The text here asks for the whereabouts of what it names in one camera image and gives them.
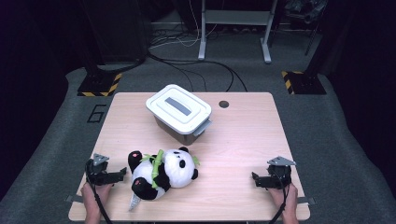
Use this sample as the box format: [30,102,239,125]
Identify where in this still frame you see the grey tape marker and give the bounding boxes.
[64,194,84,204]
[297,196,317,206]

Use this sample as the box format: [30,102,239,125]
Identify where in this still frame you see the right hand-held gripper cable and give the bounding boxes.
[268,175,289,224]

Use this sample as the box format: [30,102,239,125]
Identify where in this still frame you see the clear brown plastic storage box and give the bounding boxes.
[153,116,213,147]

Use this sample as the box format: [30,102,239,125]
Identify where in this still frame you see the white floor cables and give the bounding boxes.
[148,0,219,50]

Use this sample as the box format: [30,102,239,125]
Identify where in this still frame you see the black yellow striped stand base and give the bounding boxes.
[281,70,328,95]
[77,72,123,97]

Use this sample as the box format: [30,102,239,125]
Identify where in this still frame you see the dark equipment pile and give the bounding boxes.
[283,0,329,25]

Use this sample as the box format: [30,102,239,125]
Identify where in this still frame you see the person's left hand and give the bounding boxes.
[80,182,114,217]

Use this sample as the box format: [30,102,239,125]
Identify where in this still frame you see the dark cabinet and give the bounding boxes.
[81,0,149,65]

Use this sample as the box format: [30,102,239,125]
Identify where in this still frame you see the hand-held gripper cable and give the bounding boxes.
[268,175,289,224]
[85,167,114,224]

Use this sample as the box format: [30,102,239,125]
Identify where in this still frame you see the white metal stand frame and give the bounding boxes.
[197,0,279,65]

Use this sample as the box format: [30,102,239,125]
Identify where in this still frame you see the black floor cables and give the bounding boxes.
[147,50,249,93]

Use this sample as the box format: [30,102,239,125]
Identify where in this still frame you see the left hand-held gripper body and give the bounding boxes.
[85,152,110,187]

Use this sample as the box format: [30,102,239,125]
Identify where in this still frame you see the white storage box lid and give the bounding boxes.
[145,83,213,136]

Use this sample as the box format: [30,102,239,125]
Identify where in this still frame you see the person's right hand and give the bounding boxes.
[268,183,299,217]

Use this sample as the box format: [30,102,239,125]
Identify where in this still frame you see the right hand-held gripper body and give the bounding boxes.
[265,156,297,190]

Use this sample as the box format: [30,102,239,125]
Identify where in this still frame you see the panda plush toy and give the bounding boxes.
[127,147,201,213]

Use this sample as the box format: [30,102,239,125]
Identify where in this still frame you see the left hand-held gripper cable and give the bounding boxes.
[85,167,114,224]

